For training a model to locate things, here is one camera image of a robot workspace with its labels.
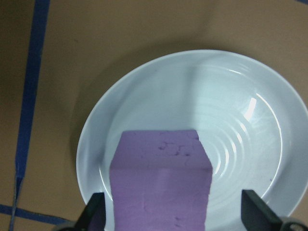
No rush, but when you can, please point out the purple foam block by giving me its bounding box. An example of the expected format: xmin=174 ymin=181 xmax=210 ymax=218
xmin=108 ymin=129 xmax=214 ymax=231

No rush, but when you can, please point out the light blue plate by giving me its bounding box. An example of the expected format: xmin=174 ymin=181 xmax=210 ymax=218
xmin=76 ymin=49 xmax=306 ymax=231

